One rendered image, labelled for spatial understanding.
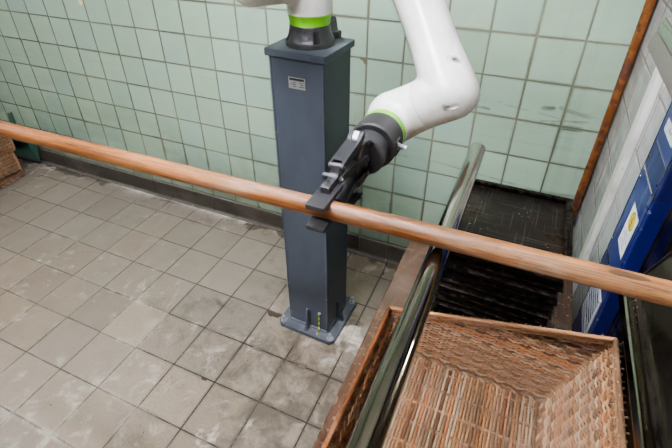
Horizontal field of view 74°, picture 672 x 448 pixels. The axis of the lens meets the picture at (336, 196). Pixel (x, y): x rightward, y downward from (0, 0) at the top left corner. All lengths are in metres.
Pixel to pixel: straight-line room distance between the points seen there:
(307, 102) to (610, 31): 1.00
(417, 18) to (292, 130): 0.69
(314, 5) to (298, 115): 0.32
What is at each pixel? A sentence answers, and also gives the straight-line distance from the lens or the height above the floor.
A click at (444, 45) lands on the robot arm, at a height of 1.35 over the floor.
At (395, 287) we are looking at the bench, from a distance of 1.41.
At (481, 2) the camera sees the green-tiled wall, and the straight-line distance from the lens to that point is 1.76.
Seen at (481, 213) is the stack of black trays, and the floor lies 0.90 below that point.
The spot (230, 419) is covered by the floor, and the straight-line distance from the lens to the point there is 1.86.
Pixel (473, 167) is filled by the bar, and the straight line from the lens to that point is 0.84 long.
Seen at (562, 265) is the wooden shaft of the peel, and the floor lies 1.20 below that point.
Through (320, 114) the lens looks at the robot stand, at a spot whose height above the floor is 1.02.
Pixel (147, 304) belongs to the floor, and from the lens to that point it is 2.31.
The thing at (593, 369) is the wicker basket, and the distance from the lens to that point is 1.10.
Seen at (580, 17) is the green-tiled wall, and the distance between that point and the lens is 1.75.
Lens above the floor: 1.58
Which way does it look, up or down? 34 degrees down
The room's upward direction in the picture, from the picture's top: straight up
